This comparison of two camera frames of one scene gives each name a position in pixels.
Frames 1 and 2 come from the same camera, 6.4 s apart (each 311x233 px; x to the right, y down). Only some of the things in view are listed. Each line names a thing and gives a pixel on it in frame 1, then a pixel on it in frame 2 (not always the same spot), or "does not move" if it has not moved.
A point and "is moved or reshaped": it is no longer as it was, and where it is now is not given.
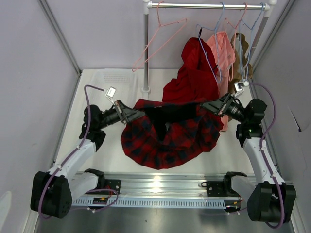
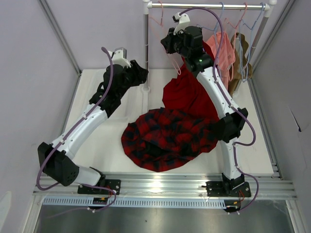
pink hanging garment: (222, 51) does not move
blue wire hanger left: (198, 35) does not move
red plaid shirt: (168, 135) is moved or reshaped
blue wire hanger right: (250, 44) does not move
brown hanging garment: (242, 70) does not move
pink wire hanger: (159, 51) → (162, 24)
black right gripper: (226, 105) → (171, 42)
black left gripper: (127, 114) → (139, 74)
